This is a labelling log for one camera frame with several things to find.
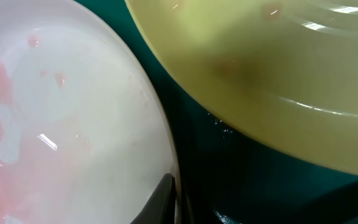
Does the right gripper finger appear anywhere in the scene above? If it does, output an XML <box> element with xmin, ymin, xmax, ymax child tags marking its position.
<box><xmin>131</xmin><ymin>173</ymin><xmax>175</xmax><ymax>224</ymax></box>

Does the white plate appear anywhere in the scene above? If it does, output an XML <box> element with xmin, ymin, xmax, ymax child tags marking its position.
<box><xmin>0</xmin><ymin>1</ymin><xmax>181</xmax><ymax>223</ymax></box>

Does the teal plastic tray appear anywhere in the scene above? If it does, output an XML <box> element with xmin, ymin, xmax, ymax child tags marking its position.
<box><xmin>80</xmin><ymin>0</ymin><xmax>358</xmax><ymax>223</ymax></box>

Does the yellow-green plate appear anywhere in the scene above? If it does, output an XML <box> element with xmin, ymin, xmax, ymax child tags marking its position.
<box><xmin>126</xmin><ymin>0</ymin><xmax>358</xmax><ymax>175</ymax></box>

